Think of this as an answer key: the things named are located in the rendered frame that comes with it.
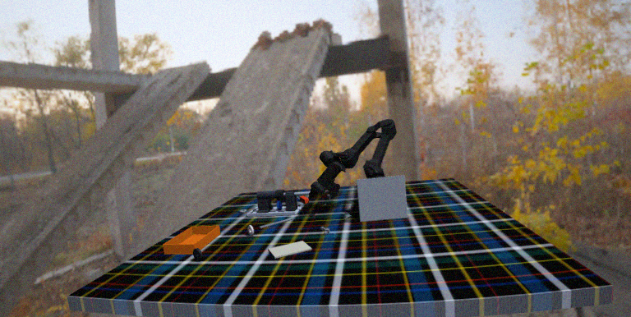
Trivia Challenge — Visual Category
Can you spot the orange open tray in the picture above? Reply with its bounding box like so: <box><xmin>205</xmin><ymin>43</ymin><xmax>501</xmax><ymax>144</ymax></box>
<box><xmin>163</xmin><ymin>225</ymin><xmax>220</xmax><ymax>255</ymax></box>

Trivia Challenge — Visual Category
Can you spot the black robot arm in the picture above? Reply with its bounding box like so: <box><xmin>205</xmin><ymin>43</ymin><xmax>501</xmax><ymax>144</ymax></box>
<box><xmin>320</xmin><ymin>119</ymin><xmax>397</xmax><ymax>198</ymax></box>

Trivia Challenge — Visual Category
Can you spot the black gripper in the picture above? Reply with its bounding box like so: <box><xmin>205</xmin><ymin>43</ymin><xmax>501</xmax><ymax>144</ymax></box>
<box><xmin>308</xmin><ymin>169</ymin><xmax>335</xmax><ymax>200</ymax></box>

